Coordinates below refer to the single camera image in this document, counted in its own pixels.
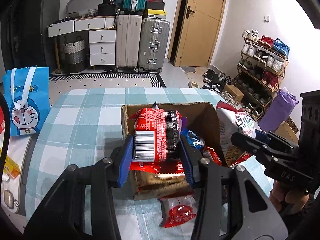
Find large noodle snack bag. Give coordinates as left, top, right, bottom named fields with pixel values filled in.
left=216, top=100, right=257, bottom=168

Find red barcode snack pack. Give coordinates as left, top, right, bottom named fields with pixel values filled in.
left=129, top=107, right=182, bottom=163

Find red white small packet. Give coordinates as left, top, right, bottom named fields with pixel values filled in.
left=159, top=195, right=197, bottom=228

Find red snack bag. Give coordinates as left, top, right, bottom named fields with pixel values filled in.
left=202, top=146, right=222, bottom=166

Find right hand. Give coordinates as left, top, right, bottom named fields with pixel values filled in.
left=269, top=180, right=309, bottom=215

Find purple bag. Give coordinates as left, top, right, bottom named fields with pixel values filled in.
left=258, top=87, right=299, bottom=132

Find SF cardboard box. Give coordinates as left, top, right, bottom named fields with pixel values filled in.
left=121, top=102, right=227, bottom=200

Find small cardboard box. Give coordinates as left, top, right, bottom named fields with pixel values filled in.
left=223, top=85, right=244, bottom=102

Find wooden shoe rack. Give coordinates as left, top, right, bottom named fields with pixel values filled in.
left=233, top=29, right=290, bottom=121

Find woven laundry basket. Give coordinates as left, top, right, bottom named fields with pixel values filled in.
left=63, top=36, right=86, bottom=74

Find yellow box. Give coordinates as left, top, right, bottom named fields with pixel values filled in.
left=3, top=150, right=21, bottom=179

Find blue Doraemon bag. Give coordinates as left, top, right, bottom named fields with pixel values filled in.
left=3, top=66, right=50, bottom=137

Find silver suitcase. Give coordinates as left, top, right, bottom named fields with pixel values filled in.
left=138, top=18, right=170, bottom=73

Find white drawer desk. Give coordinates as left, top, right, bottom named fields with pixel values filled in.
left=48, top=16, right=116, bottom=67

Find beige suitcase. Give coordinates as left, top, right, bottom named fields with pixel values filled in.
left=115, top=15, right=142, bottom=69

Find wooden door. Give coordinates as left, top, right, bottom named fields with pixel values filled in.
left=170, top=0, right=225, bottom=67

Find stacked shoe boxes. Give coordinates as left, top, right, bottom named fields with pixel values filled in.
left=144, top=0, right=167, bottom=19

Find black refrigerator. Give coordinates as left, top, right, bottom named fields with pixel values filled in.
left=1, top=0, right=60, bottom=72

